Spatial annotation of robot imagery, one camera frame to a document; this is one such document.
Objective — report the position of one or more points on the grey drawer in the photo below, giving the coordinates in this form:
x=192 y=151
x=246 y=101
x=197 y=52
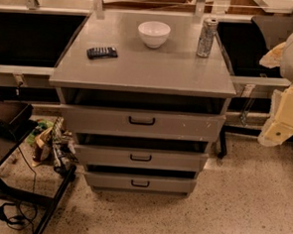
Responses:
x=142 y=123
x=141 y=183
x=141 y=158

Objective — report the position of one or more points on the black desk right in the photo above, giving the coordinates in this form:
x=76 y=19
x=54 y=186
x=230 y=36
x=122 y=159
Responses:
x=243 y=45

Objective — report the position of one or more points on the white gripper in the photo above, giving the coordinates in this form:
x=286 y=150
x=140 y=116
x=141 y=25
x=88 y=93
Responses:
x=279 y=127

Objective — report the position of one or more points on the white ceramic bowl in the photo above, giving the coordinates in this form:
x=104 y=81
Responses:
x=153 y=34

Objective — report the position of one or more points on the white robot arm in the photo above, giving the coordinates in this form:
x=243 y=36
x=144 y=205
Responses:
x=281 y=56

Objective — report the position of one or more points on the black side table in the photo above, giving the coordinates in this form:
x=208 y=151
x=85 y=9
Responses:
x=17 y=195

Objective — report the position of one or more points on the silver drink can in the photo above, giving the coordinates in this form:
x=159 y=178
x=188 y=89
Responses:
x=205 y=41

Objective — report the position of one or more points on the black tray on table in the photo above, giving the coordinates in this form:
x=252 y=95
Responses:
x=13 y=114

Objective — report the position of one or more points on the grey bottom drawer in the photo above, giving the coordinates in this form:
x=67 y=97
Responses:
x=141 y=183

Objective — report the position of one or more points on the pile of snack bags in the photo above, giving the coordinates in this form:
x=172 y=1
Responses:
x=50 y=141

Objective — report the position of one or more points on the grey drawer cabinet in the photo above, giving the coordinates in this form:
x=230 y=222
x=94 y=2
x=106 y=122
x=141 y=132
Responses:
x=170 y=78

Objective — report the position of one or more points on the grey middle drawer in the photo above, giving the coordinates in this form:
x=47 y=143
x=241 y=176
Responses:
x=141 y=158

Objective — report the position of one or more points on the grey top drawer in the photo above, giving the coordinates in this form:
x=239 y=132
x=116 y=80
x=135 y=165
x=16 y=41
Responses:
x=142 y=123

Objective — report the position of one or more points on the black chip bag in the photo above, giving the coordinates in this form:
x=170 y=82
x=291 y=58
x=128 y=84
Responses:
x=101 y=53

